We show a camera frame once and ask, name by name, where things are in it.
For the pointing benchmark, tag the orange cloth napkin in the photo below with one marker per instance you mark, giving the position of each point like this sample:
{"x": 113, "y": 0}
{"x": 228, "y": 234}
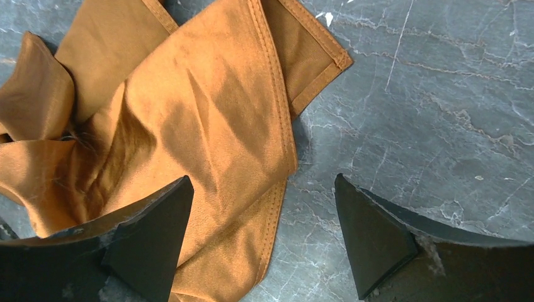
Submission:
{"x": 131, "y": 101}

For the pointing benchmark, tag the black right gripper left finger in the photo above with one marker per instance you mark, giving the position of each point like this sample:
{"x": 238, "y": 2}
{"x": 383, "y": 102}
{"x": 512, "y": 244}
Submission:
{"x": 130, "y": 254}

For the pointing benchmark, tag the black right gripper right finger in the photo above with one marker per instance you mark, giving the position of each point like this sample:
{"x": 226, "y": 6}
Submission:
{"x": 398, "y": 255}

